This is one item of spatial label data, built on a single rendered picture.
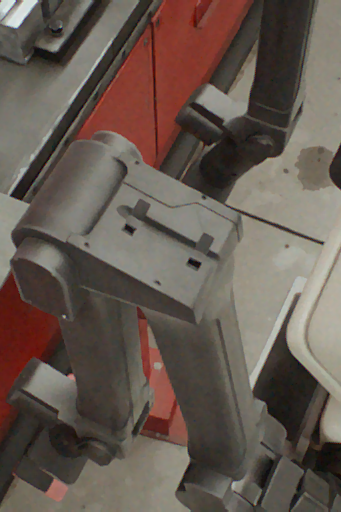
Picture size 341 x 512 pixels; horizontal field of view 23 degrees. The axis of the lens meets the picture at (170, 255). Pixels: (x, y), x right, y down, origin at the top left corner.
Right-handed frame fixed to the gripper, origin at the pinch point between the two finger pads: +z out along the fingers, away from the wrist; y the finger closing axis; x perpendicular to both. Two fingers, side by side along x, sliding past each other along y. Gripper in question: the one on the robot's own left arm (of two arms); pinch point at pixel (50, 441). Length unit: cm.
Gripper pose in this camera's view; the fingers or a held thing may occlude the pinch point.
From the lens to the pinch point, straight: 113.2
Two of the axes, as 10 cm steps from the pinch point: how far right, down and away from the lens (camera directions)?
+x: 8.1, 5.6, 1.9
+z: -4.0, 2.9, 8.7
